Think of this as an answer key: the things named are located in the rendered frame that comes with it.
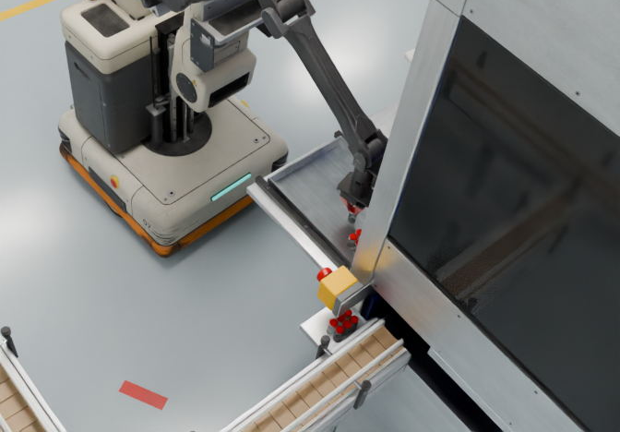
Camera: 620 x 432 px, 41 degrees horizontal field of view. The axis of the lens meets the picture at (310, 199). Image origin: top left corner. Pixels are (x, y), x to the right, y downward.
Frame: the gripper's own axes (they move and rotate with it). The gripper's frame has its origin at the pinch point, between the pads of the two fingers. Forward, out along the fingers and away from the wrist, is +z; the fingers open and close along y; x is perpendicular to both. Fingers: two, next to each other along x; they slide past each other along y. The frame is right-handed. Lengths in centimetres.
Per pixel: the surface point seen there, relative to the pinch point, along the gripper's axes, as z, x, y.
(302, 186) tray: 4.6, 0.8, -16.5
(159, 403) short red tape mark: 93, -42, -31
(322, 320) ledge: 4.3, -29.2, 11.1
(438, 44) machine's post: -81, -21, 14
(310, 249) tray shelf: 4.6, -14.4, -2.9
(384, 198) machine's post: -38.6, -21.2, 13.3
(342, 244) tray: 4.3, -7.8, 2.6
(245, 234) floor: 93, 30, -51
